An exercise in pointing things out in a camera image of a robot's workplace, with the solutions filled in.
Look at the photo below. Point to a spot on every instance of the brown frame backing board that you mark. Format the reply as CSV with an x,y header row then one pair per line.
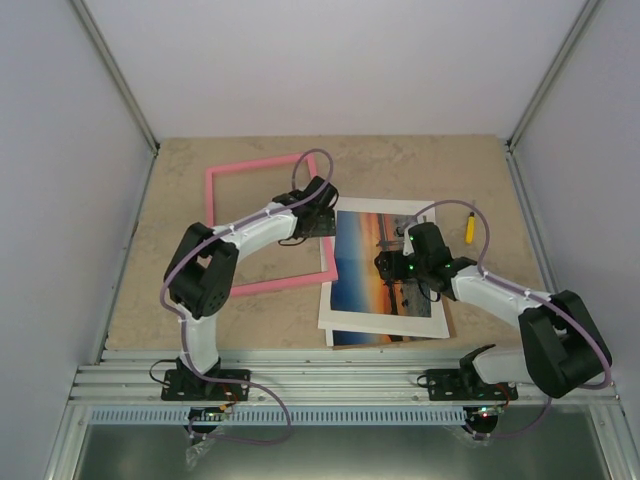
x,y
359,330

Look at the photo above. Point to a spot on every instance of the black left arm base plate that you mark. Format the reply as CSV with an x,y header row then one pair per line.
x,y
185,386

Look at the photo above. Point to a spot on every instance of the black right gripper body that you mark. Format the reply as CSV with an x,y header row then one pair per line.
x,y
401,272

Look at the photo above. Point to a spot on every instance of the left aluminium corner post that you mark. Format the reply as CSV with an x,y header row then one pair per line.
x,y
97,39

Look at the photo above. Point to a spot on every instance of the clear plastic bag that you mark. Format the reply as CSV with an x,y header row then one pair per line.
x,y
196,450

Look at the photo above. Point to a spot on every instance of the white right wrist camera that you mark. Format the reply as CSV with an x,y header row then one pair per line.
x,y
403,231

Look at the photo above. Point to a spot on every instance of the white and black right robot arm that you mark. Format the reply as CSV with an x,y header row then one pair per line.
x,y
561,347

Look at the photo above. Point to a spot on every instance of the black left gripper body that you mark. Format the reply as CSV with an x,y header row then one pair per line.
x,y
326,227

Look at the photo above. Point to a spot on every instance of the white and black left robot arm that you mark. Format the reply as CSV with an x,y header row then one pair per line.
x,y
199,278

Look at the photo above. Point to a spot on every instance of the yellow handled screwdriver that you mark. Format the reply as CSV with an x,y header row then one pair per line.
x,y
470,228

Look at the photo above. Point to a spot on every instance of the sunset beach photo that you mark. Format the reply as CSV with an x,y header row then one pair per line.
x,y
360,270

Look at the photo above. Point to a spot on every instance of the pink picture frame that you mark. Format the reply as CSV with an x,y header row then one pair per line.
x,y
329,271

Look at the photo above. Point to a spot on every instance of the grey slotted cable duct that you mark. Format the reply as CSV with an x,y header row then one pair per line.
x,y
274,416

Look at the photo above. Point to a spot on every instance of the aluminium corner post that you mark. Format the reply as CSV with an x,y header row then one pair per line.
x,y
97,39
569,44

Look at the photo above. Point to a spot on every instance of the aluminium rail mounting base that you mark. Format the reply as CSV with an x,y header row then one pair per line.
x,y
355,377

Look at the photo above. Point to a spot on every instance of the right aluminium corner post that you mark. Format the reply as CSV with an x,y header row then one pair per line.
x,y
569,44

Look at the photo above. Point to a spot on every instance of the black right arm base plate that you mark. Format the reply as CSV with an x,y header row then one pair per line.
x,y
459,385

